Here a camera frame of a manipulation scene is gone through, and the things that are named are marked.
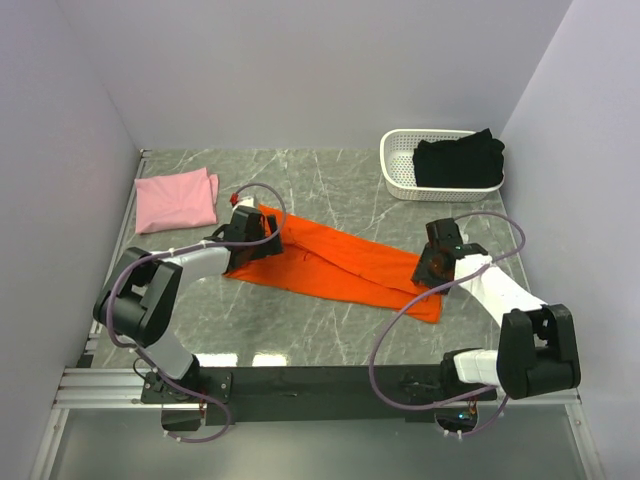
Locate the orange t shirt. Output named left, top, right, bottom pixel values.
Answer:
left=226, top=206, right=426, bottom=310

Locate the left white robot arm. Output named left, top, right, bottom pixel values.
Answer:
left=93, top=205, right=285, bottom=402

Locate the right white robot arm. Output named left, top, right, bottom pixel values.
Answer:
left=412, top=218, right=581, bottom=399

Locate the folded pink t shirt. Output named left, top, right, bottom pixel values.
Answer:
left=135, top=168, right=219, bottom=235

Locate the black t shirt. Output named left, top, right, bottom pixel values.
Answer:
left=412, top=129, right=505, bottom=189

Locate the white perforated plastic basket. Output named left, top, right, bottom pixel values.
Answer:
left=380, top=128, right=505, bottom=203

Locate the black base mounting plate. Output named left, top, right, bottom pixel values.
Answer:
left=139, top=363, right=501, bottom=427

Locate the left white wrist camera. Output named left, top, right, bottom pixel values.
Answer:
left=230, top=192, right=260, bottom=210

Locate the aluminium frame rail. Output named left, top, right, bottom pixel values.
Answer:
left=29, top=149, right=151, bottom=480

